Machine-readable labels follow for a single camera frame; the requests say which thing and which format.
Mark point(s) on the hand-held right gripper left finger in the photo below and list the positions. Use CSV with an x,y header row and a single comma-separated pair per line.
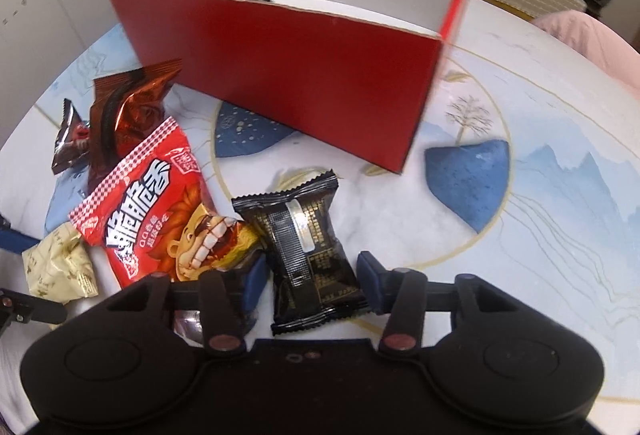
x,y
255,282

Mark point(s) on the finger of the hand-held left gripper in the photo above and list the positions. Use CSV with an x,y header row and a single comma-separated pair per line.
x,y
15,239
30,307

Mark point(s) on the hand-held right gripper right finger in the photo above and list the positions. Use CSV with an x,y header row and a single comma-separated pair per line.
x,y
367,277

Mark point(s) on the cream yellow snack packet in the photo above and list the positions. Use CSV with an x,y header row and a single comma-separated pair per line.
x,y
60,265

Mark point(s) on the black gold snack packet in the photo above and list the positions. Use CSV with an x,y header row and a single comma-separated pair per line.
x,y
305,255

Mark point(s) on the light blue snack packet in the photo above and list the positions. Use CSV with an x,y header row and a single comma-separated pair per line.
x,y
62,201

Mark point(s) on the dark brown snack packet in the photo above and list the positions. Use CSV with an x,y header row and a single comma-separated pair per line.
x,y
70,142

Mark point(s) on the red checkered snack packet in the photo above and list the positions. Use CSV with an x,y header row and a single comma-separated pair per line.
x,y
150,210

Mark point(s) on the shiny copper snack packet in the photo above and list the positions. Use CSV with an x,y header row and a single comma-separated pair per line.
x,y
135,110

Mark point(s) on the red cardboard box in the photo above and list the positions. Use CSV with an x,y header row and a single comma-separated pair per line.
x,y
300,80

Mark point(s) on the pink padded chair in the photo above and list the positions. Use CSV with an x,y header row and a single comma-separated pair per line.
x,y
600,45

